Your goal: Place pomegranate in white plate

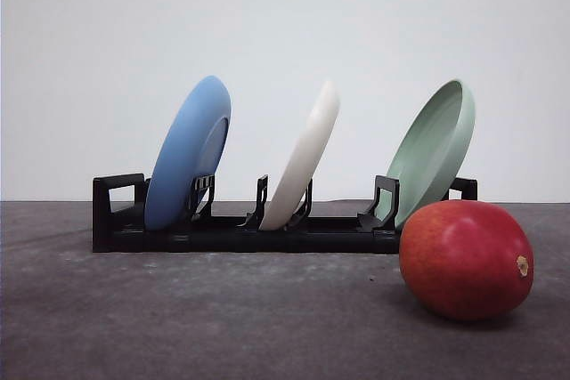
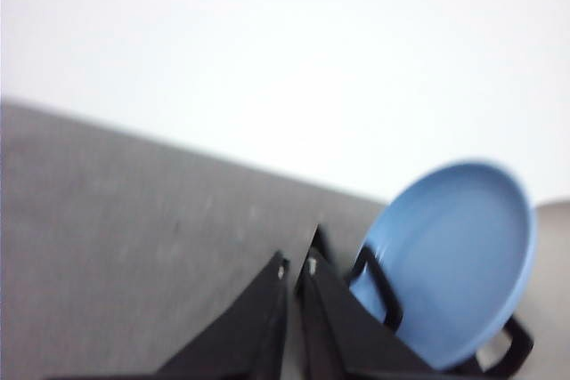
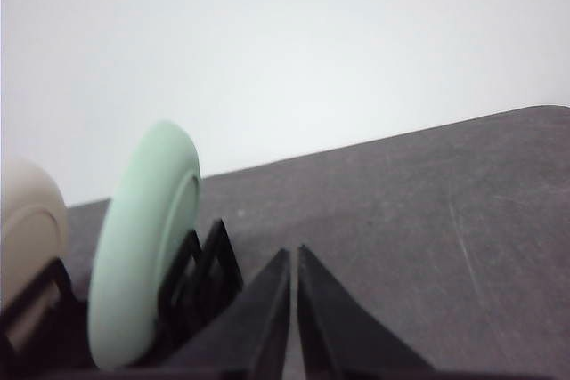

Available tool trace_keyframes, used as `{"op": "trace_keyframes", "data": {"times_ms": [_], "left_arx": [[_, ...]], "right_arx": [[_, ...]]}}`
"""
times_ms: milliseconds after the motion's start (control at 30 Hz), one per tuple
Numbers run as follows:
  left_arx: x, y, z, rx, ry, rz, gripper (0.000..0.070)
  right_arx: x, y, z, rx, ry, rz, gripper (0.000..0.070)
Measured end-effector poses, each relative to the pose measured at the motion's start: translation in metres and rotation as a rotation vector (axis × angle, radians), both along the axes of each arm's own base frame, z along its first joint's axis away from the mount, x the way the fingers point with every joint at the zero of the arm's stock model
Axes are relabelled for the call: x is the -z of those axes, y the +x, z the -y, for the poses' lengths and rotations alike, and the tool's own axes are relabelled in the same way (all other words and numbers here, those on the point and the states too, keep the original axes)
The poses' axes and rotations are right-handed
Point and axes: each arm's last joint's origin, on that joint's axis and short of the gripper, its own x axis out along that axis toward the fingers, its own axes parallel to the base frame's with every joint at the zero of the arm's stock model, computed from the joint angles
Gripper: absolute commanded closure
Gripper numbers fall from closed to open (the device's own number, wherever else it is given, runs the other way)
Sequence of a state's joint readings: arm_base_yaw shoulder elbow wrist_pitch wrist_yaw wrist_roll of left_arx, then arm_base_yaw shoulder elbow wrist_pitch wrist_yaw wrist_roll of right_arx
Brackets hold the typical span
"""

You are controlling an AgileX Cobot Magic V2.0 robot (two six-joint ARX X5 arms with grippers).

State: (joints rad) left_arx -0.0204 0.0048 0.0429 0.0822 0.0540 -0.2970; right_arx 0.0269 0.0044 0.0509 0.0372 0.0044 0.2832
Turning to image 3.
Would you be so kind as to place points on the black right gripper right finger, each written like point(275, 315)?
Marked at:
point(343, 338)

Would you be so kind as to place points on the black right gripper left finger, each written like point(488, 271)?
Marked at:
point(243, 341)

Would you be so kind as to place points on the white plate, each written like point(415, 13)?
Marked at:
point(35, 238)

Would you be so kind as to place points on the black dish rack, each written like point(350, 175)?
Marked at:
point(44, 332)

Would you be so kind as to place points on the green plate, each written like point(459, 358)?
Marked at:
point(152, 210)

